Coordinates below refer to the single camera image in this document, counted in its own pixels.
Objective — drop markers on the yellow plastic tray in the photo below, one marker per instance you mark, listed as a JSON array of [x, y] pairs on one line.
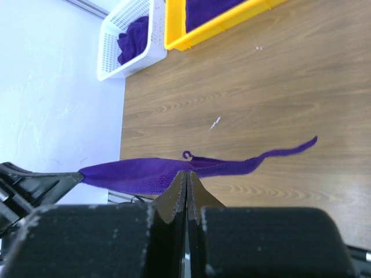
[[177, 37]]

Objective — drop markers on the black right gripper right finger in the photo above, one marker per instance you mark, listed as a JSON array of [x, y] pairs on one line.
[[262, 241]]

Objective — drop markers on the white perforated plastic basket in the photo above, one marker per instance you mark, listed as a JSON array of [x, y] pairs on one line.
[[117, 22]]

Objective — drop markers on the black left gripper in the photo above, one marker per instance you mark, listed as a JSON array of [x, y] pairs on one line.
[[22, 191]]

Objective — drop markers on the purple towel in basket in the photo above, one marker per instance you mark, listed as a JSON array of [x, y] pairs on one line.
[[134, 41]]

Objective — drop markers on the purple towel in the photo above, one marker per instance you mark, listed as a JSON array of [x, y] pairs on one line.
[[199, 12], [153, 176], [134, 41]]

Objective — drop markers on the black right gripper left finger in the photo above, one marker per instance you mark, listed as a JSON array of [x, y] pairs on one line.
[[123, 240]]

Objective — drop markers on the white scrap on table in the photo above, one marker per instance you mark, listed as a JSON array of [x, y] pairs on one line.
[[215, 123]]

